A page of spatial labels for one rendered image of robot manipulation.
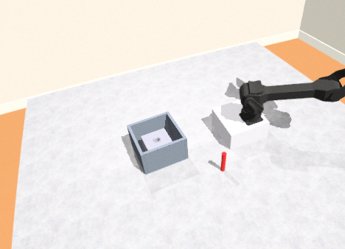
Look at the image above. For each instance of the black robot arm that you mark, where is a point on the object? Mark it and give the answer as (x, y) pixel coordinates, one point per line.
(253, 94)

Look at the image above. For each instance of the red peg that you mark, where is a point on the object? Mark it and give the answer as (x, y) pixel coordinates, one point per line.
(223, 162)

